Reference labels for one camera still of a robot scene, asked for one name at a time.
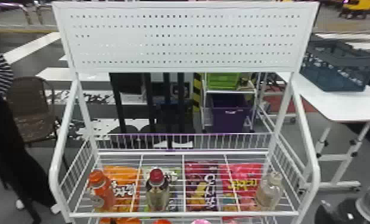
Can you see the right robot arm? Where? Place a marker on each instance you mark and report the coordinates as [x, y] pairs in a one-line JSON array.
[[369, 203]]

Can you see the purple crate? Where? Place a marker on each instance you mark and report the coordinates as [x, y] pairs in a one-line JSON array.
[[230, 117]]

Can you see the green basket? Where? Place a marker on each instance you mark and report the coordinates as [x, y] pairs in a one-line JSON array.
[[222, 80]]

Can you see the dark red snack packet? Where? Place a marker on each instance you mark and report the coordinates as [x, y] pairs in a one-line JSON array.
[[200, 181]]

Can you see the red capped brown bottle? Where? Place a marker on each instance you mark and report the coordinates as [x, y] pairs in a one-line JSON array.
[[157, 190]]

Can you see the orange snack packet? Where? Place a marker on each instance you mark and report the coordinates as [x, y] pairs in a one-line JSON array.
[[125, 178]]

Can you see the pink snack packet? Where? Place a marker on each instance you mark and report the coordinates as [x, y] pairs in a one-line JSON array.
[[241, 181]]

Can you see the pink capped bottle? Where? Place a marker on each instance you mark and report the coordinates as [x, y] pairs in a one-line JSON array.
[[201, 221]]

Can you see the orange bottle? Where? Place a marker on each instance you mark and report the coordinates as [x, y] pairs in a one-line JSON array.
[[101, 190]]

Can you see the clear bottle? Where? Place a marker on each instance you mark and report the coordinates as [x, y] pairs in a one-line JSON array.
[[269, 190]]

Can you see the white side table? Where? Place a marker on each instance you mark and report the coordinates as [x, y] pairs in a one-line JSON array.
[[338, 104]]

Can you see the brown chair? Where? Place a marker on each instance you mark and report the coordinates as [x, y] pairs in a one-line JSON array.
[[31, 106]]

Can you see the blue basket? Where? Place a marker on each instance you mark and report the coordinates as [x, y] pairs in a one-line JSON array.
[[338, 67]]

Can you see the striped post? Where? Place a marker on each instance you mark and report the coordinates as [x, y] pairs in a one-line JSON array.
[[197, 90]]

